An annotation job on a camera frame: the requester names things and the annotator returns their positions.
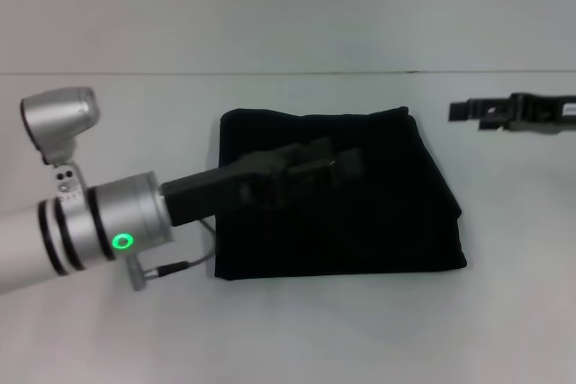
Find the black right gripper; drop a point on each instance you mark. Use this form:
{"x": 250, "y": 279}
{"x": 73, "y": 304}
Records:
{"x": 544, "y": 114}

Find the black shirt with FREE print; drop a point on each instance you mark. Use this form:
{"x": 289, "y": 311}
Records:
{"x": 360, "y": 231}

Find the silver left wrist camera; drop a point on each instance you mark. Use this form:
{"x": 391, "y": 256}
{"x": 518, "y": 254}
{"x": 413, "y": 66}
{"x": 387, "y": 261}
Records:
{"x": 58, "y": 116}

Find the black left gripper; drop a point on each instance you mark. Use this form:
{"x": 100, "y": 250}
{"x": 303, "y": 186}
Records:
{"x": 211, "y": 195}

